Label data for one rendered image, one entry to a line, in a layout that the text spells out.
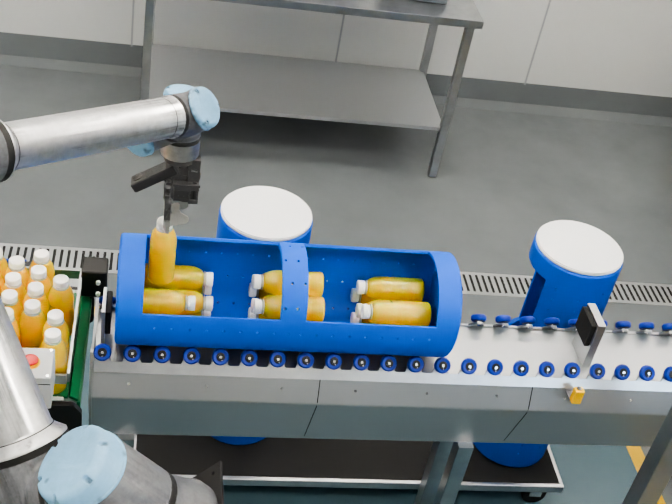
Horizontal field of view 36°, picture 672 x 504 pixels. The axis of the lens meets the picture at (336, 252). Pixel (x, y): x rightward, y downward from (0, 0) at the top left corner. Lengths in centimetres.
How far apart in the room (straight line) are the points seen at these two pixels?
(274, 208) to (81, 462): 151
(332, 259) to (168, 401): 58
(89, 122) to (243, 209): 120
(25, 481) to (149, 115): 73
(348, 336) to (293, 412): 31
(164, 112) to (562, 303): 160
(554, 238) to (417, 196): 202
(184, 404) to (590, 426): 118
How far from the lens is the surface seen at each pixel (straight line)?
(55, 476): 182
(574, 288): 323
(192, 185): 245
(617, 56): 639
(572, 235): 334
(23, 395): 192
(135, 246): 259
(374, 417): 289
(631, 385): 304
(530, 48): 619
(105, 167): 511
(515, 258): 499
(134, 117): 204
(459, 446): 309
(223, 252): 277
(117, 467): 178
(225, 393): 275
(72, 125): 194
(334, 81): 551
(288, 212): 311
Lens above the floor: 281
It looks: 37 degrees down
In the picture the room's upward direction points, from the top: 11 degrees clockwise
